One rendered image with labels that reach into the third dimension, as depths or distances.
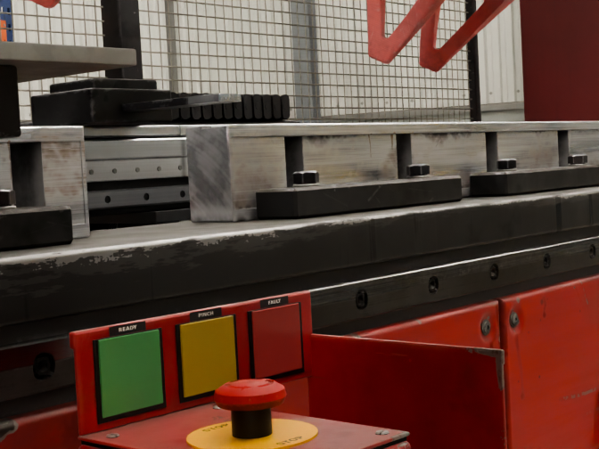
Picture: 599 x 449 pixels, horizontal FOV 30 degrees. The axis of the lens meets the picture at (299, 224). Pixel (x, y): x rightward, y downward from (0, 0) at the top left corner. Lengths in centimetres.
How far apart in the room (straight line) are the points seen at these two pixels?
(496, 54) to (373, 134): 693
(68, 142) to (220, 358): 31
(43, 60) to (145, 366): 19
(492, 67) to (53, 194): 735
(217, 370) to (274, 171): 45
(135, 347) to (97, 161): 66
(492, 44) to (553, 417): 691
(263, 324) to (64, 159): 29
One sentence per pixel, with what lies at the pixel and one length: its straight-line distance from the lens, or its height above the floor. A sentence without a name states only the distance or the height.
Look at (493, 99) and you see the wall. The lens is 820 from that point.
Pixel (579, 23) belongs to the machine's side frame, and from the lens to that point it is 280.
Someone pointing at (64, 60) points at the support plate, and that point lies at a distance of 64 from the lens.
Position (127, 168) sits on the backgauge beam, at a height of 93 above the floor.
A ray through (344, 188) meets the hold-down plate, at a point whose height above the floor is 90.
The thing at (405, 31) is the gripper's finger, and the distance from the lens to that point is 70.
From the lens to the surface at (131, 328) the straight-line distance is 67.
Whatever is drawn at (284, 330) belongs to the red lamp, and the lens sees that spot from 75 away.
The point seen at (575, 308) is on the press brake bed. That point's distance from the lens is 142.
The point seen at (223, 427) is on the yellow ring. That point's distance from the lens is 64.
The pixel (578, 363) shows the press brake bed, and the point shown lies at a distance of 143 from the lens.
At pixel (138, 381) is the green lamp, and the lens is 67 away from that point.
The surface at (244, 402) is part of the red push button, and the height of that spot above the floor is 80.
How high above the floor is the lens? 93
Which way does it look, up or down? 3 degrees down
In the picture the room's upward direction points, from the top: 3 degrees counter-clockwise
